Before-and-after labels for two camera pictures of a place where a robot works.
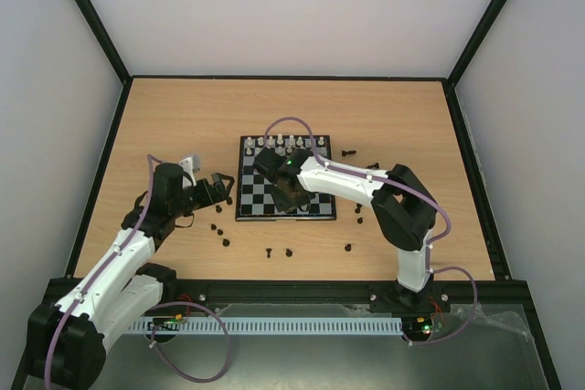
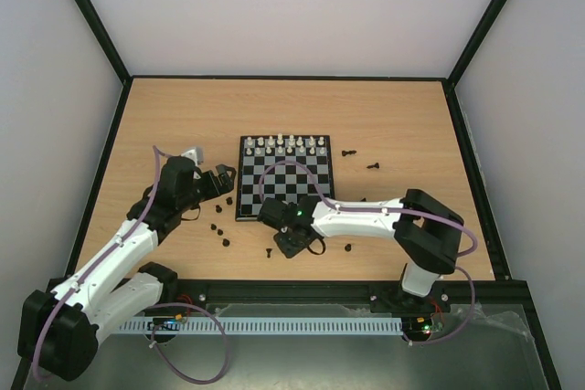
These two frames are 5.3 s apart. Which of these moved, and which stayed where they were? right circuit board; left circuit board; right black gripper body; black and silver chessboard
Moved: right black gripper body
Stayed: left circuit board; black and silver chessboard; right circuit board
